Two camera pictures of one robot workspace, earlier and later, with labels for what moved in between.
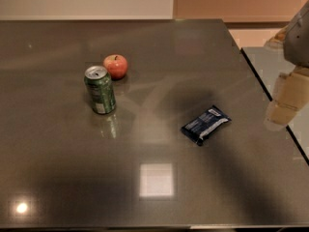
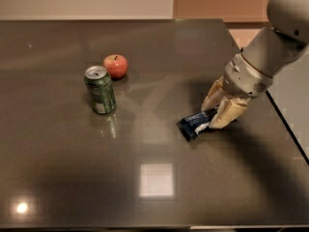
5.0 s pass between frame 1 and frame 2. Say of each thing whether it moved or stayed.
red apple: stayed
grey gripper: moved
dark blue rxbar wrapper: moved
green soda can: stayed
